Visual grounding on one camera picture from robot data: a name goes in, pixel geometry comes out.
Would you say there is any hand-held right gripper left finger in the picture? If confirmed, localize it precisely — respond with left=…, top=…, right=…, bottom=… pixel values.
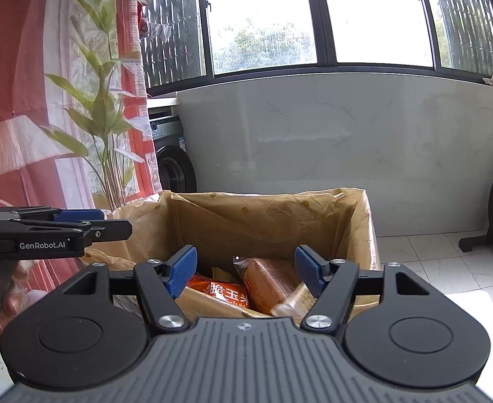
left=53, top=244, right=199, bottom=332

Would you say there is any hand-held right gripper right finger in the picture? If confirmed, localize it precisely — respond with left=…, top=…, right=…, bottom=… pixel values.
left=294, top=244, right=440, bottom=332

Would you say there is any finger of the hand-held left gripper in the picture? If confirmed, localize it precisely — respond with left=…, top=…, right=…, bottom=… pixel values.
left=0, top=207, right=105, bottom=224
left=19, top=219, right=133, bottom=247

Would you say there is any brown cardboard box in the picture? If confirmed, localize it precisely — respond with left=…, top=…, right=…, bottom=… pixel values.
left=80, top=189, right=382, bottom=320
left=104, top=191, right=380, bottom=320

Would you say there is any beige snack packet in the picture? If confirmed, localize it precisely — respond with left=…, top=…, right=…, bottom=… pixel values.
left=271, top=283, right=316, bottom=320

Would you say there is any orange snack packet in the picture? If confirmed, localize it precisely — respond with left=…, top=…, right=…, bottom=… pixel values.
left=184, top=274, right=252, bottom=312

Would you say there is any brown bread packet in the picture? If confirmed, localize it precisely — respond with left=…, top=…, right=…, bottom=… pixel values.
left=233, top=255, right=302, bottom=317

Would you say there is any person's left hand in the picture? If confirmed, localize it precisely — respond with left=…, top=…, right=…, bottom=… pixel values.
left=0, top=280, right=31, bottom=337

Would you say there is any grey washing machine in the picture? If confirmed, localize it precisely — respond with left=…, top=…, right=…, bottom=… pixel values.
left=148, top=105, right=197, bottom=194

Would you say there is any printed red curtain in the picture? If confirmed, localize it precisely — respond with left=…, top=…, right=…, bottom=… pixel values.
left=0, top=0, right=163, bottom=315

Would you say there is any small white hanging cloth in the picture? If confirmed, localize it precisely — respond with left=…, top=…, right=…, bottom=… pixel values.
left=148, top=23, right=172, bottom=45

